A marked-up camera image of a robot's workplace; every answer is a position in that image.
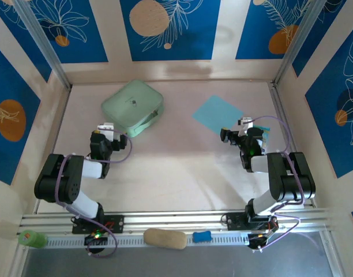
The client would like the blue white snack packet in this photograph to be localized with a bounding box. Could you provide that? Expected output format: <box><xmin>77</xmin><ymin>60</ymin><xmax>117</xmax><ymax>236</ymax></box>
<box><xmin>254</xmin><ymin>125</ymin><xmax>272</xmax><ymax>155</ymax></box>

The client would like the mint green zip pouch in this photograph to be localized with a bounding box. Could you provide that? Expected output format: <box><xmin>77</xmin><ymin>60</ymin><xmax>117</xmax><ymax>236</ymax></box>
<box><xmin>100</xmin><ymin>80</ymin><xmax>166</xmax><ymax>139</ymax></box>

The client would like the black circuit board green light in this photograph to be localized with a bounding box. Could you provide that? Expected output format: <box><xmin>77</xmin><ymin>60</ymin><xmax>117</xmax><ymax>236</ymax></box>
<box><xmin>84</xmin><ymin>233</ymin><xmax>108</xmax><ymax>246</ymax></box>

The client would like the blue bone-shaped block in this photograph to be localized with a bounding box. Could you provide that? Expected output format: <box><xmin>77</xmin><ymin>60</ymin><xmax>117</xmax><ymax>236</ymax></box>
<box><xmin>192</xmin><ymin>230</ymin><xmax>212</xmax><ymax>243</ymax></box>

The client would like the beige oblong case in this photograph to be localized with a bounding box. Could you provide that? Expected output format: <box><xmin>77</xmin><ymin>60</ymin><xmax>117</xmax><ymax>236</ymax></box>
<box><xmin>143</xmin><ymin>227</ymin><xmax>187</xmax><ymax>250</ymax></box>

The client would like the green tape roll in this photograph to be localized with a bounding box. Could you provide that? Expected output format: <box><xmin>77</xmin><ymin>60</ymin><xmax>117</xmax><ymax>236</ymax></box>
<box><xmin>17</xmin><ymin>229</ymin><xmax>48</xmax><ymax>249</ymax></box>

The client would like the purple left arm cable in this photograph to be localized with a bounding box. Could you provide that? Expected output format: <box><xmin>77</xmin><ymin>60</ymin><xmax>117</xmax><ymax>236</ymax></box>
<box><xmin>54</xmin><ymin>128</ymin><xmax>134</xmax><ymax>259</ymax></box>

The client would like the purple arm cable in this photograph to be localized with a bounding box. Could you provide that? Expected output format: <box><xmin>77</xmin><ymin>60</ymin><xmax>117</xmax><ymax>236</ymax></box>
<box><xmin>54</xmin><ymin>128</ymin><xmax>134</xmax><ymax>259</ymax></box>
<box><xmin>245</xmin><ymin>115</ymin><xmax>307</xmax><ymax>254</ymax></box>

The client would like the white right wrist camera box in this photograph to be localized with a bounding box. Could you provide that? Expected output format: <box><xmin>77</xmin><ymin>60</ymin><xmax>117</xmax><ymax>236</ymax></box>
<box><xmin>236</xmin><ymin>117</ymin><xmax>254</xmax><ymax>129</ymax></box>

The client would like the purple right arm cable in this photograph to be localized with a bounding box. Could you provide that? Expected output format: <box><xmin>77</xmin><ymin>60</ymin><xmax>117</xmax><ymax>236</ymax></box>
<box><xmin>245</xmin><ymin>115</ymin><xmax>307</xmax><ymax>254</ymax></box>

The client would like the aluminium side rail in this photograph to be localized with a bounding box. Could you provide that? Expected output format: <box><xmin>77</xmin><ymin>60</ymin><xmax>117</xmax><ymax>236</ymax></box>
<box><xmin>268</xmin><ymin>83</ymin><xmax>316</xmax><ymax>208</ymax></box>

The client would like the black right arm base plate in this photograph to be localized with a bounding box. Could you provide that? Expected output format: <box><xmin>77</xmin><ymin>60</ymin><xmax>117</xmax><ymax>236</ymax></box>
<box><xmin>226</xmin><ymin>212</ymin><xmax>280</xmax><ymax>231</ymax></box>

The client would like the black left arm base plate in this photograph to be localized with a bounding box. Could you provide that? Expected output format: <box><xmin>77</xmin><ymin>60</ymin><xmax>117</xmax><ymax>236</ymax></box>
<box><xmin>72</xmin><ymin>214</ymin><xmax>125</xmax><ymax>234</ymax></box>

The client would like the long aluminium base rail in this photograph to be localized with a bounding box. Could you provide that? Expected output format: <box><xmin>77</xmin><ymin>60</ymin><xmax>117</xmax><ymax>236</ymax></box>
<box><xmin>20</xmin><ymin>208</ymin><xmax>336</xmax><ymax>231</ymax></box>

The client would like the grey slotted cable duct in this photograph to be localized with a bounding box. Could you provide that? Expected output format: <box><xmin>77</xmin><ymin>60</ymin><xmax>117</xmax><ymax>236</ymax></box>
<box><xmin>45</xmin><ymin>233</ymin><xmax>251</xmax><ymax>249</ymax></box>

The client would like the aluminium frame post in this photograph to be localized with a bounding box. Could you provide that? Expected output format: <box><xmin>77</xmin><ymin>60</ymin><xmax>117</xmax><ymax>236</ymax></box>
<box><xmin>13</xmin><ymin>0</ymin><xmax>72</xmax><ymax>89</ymax></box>
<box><xmin>273</xmin><ymin>0</ymin><xmax>324</xmax><ymax>86</ymax></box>

